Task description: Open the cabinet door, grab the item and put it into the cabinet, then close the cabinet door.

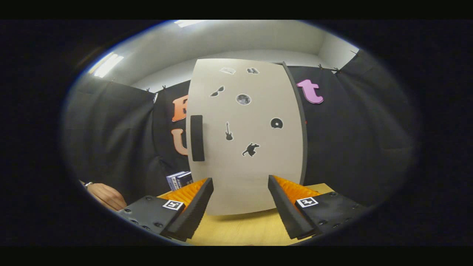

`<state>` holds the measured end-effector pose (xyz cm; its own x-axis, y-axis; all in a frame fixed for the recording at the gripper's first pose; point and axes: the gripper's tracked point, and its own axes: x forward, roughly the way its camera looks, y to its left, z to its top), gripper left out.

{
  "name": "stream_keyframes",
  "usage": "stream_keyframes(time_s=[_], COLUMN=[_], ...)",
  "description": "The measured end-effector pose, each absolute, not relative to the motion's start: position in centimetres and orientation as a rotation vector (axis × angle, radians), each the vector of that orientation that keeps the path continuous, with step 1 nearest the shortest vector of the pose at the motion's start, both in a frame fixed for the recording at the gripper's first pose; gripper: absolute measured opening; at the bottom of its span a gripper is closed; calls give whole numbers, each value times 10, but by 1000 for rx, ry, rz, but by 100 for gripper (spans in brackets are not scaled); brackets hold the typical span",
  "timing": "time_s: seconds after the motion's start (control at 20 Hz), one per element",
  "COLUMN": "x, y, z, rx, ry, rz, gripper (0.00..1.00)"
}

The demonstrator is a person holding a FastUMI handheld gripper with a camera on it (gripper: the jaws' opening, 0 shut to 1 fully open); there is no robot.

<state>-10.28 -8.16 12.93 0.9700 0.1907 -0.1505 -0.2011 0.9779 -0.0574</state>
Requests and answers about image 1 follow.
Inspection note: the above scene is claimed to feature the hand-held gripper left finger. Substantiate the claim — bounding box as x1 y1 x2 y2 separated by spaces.
118 178 214 242

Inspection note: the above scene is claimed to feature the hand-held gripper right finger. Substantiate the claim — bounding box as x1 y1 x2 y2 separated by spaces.
268 175 370 240

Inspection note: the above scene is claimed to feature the white cabinet door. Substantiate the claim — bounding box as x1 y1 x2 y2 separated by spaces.
186 58 305 216

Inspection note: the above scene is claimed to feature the black door handle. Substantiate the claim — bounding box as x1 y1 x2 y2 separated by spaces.
190 115 205 162

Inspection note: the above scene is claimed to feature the stack of dark books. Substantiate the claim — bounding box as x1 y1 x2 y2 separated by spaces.
166 171 194 191

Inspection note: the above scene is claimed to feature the black backdrop cloth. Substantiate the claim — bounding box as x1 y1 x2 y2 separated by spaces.
63 50 420 207

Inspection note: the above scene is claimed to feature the narrow ceiling light panel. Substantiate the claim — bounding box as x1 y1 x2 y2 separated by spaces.
89 52 124 78

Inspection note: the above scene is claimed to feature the wide ceiling light panel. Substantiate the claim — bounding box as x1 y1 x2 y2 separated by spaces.
174 20 207 28

